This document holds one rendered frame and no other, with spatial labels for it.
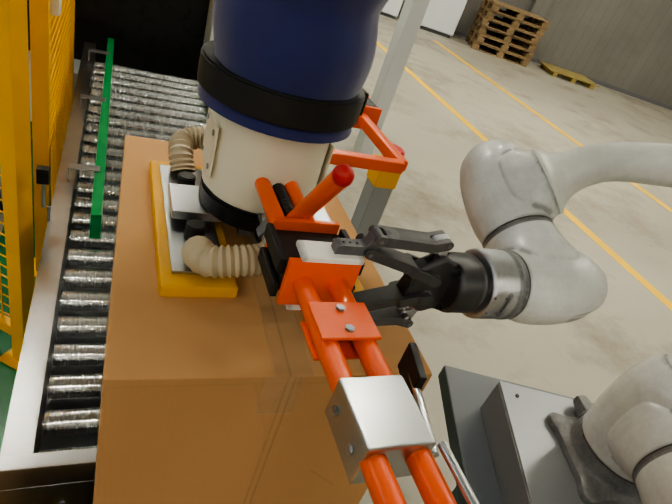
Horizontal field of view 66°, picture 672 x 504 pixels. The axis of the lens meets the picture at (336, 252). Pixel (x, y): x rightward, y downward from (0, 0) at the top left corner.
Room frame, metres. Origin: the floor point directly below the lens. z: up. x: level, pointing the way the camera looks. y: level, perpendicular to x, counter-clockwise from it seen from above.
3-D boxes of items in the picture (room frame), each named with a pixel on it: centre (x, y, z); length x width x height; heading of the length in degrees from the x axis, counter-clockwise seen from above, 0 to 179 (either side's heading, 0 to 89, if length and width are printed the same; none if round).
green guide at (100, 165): (1.81, 1.09, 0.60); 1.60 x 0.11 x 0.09; 29
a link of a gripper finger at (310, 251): (0.46, 0.01, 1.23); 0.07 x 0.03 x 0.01; 119
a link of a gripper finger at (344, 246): (0.47, -0.02, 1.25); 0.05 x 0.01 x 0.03; 119
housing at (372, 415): (0.29, -0.08, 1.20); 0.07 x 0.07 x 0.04; 30
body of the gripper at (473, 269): (0.53, -0.13, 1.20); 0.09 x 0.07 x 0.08; 119
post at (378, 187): (1.36, -0.05, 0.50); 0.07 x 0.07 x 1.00; 29
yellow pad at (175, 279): (0.65, 0.23, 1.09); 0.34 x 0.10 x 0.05; 30
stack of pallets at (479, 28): (11.66, -1.64, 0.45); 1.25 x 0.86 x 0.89; 99
